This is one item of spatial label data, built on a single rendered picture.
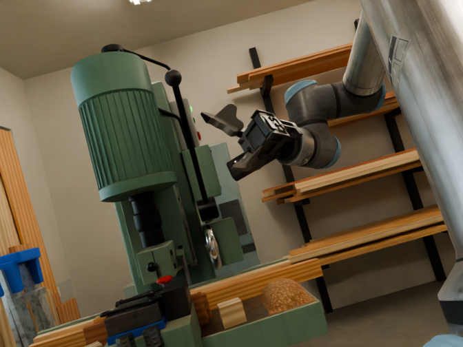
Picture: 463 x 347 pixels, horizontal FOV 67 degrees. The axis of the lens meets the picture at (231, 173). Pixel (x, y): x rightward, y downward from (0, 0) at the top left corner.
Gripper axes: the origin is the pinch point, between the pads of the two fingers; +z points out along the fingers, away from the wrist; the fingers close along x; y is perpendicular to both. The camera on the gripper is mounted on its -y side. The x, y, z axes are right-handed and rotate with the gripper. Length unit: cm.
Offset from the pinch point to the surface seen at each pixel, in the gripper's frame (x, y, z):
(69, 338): 13, -49, 15
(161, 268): 11.0, -27.7, 1.8
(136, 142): -10.9, -12.2, 7.5
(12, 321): -21, -116, 12
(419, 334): 49, -89, -199
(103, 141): -13.8, -15.5, 12.8
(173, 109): -39.7, -21.2, -17.5
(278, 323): 31.7, -14.6, -9.2
